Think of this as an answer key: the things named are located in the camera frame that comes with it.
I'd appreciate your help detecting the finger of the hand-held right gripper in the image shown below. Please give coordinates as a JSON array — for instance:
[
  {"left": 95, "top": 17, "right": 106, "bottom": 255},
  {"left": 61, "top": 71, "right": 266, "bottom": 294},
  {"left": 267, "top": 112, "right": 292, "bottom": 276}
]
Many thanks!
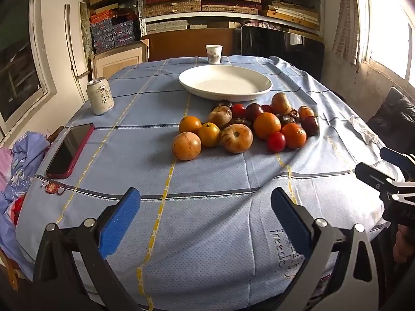
[
  {"left": 380, "top": 147, "right": 415, "bottom": 182},
  {"left": 354, "top": 163, "right": 415, "bottom": 199}
]

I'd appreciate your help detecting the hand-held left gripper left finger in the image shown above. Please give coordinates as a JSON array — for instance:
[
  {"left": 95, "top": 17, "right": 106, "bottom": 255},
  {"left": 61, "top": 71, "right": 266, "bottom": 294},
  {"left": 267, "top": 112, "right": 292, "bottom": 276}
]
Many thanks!
[{"left": 32, "top": 186, "right": 143, "bottom": 311}]

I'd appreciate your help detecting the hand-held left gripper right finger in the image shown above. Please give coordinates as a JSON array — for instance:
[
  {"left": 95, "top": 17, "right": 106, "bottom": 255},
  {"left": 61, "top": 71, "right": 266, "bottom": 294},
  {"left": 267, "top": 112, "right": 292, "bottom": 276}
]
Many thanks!
[{"left": 271, "top": 186, "right": 380, "bottom": 311}]

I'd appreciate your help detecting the dark purple plum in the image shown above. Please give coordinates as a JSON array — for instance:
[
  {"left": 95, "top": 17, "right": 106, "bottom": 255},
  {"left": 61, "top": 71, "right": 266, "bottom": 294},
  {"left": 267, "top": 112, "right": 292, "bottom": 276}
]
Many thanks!
[
  {"left": 245, "top": 103, "right": 264, "bottom": 122},
  {"left": 302, "top": 116, "right": 320, "bottom": 137}
]

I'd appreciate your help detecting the orange tangerine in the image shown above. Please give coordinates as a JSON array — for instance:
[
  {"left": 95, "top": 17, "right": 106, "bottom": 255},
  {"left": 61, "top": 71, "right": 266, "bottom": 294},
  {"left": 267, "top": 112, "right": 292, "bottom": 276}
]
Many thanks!
[
  {"left": 281, "top": 122, "right": 307, "bottom": 150},
  {"left": 178, "top": 116, "right": 203, "bottom": 134}
]

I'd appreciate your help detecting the large orange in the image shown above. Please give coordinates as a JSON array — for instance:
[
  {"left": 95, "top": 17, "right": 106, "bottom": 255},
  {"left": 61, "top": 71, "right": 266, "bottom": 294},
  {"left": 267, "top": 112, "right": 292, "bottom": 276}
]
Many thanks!
[{"left": 253, "top": 112, "right": 281, "bottom": 140}]

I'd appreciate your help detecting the striped orange tomato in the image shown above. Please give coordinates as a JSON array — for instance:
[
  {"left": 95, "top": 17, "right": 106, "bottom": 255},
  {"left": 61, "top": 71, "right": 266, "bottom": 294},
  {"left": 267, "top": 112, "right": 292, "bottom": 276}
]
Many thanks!
[{"left": 220, "top": 124, "right": 254, "bottom": 154}]

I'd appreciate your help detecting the tan spotted round fruit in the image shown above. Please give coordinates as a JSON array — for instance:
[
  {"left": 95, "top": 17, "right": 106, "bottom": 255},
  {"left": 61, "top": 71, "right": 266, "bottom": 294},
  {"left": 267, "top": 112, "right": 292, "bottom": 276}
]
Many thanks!
[{"left": 171, "top": 132, "right": 202, "bottom": 161}]

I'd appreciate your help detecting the golden brown pear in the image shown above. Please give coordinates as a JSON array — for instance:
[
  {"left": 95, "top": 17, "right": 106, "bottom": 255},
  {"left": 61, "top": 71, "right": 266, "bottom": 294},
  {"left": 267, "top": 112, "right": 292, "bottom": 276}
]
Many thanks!
[{"left": 271, "top": 92, "right": 292, "bottom": 115}]

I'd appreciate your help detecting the yellow-green tangerine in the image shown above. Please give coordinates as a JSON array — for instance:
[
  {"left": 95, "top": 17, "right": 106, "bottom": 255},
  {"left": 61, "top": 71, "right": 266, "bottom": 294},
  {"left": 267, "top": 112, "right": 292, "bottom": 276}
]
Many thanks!
[{"left": 198, "top": 122, "right": 222, "bottom": 148}]

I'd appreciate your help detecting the tan brown round fruit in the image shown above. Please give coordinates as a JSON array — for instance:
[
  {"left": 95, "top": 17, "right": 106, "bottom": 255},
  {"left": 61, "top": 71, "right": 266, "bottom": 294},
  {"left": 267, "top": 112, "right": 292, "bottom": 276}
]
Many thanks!
[{"left": 208, "top": 105, "right": 233, "bottom": 128}]

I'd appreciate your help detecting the white oval plate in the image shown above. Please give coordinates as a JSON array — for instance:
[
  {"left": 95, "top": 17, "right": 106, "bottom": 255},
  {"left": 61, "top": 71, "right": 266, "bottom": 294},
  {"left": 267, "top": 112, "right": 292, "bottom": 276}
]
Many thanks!
[{"left": 178, "top": 64, "right": 273, "bottom": 102}]

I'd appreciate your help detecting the person's right hand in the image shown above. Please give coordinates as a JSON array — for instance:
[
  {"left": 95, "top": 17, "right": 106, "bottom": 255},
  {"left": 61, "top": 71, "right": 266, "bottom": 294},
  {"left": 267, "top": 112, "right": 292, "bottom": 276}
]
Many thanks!
[{"left": 393, "top": 224, "right": 415, "bottom": 264}]

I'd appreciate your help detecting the white crumpled tissue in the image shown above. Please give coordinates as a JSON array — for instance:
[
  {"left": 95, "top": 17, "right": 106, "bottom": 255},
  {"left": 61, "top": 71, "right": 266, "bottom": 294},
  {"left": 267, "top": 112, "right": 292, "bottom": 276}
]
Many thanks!
[{"left": 348, "top": 117, "right": 378, "bottom": 145}]

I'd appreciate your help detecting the black padded seat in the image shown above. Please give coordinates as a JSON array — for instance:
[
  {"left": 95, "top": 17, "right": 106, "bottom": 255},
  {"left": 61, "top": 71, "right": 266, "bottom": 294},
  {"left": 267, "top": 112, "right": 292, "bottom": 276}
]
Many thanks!
[{"left": 366, "top": 87, "right": 415, "bottom": 156}]

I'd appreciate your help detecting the blue checked tablecloth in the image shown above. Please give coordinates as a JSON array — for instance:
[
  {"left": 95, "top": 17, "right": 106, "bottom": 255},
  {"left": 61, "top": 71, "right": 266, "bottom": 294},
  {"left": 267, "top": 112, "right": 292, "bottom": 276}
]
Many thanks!
[{"left": 15, "top": 55, "right": 406, "bottom": 311}]

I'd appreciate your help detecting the smartphone in red case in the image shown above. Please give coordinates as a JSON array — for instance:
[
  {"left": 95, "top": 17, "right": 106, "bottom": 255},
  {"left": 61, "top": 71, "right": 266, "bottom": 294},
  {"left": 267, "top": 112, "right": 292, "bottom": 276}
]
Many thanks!
[{"left": 45, "top": 123, "right": 95, "bottom": 179}]

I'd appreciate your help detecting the blue printed bedding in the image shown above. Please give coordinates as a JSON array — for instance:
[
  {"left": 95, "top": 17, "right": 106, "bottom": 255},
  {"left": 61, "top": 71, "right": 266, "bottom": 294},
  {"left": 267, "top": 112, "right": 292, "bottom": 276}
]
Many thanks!
[{"left": 0, "top": 131, "right": 49, "bottom": 266}]

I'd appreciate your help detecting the pink cloth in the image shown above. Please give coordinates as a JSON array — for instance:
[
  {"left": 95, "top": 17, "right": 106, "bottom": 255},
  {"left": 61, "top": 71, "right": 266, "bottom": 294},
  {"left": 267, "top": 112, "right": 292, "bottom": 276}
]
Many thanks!
[{"left": 0, "top": 147, "right": 15, "bottom": 185}]

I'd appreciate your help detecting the white drink can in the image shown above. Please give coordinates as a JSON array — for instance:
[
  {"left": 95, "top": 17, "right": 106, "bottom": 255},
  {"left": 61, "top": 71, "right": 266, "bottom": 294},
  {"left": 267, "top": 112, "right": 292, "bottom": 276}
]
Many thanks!
[{"left": 86, "top": 77, "right": 115, "bottom": 115}]

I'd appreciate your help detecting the white framed window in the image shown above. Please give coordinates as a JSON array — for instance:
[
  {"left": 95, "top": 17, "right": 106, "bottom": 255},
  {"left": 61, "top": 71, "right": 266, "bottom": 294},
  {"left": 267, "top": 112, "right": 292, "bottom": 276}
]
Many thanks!
[
  {"left": 355, "top": 0, "right": 415, "bottom": 85},
  {"left": 0, "top": 0, "right": 58, "bottom": 140}
]

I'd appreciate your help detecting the brick pattern curtain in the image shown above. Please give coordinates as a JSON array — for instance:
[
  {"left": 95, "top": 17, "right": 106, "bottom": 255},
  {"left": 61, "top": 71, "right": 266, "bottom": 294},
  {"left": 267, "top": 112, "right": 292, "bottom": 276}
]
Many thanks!
[{"left": 332, "top": 0, "right": 362, "bottom": 65}]

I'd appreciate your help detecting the black flat screen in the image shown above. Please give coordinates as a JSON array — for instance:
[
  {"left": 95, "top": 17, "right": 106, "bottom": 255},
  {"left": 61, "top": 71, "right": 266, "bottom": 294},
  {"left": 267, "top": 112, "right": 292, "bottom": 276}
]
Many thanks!
[{"left": 240, "top": 25, "right": 325, "bottom": 81}]

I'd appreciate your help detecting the wooden framed panel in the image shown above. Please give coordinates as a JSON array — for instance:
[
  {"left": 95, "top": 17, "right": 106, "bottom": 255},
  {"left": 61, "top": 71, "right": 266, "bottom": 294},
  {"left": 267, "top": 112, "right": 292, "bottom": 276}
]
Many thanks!
[{"left": 91, "top": 39, "right": 150, "bottom": 79}]

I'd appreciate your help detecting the white paper cup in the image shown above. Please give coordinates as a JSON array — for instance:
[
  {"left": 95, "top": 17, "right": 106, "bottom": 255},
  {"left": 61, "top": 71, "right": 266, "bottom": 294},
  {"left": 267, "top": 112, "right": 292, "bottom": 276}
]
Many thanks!
[{"left": 205, "top": 44, "right": 223, "bottom": 64}]

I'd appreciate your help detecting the stack of blue patterned boxes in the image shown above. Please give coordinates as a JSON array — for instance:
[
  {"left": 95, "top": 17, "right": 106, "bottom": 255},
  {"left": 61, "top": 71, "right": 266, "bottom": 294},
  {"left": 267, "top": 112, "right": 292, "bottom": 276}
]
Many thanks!
[{"left": 90, "top": 10, "right": 141, "bottom": 55}]

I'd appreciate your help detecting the white wooden strip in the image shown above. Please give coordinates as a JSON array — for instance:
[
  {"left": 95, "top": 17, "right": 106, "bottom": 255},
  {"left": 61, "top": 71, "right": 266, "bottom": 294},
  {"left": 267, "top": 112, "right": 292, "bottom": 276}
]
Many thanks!
[{"left": 65, "top": 3, "right": 92, "bottom": 79}]

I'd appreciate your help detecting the brown wooden cabinet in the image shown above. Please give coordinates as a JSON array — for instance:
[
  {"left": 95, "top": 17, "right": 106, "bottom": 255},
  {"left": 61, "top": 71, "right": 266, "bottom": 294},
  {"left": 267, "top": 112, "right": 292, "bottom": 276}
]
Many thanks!
[{"left": 143, "top": 29, "right": 242, "bottom": 61}]

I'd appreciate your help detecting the mottled grey panel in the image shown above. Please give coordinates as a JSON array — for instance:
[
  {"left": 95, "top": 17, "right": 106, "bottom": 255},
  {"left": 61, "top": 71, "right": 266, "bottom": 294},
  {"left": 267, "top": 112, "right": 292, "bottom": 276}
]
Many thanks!
[{"left": 80, "top": 2, "right": 95, "bottom": 59}]

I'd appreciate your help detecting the red round keychain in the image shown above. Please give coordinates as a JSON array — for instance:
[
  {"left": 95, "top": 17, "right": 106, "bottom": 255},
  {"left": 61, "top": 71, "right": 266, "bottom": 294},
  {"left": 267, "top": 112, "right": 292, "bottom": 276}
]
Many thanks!
[{"left": 40, "top": 181, "right": 67, "bottom": 196}]

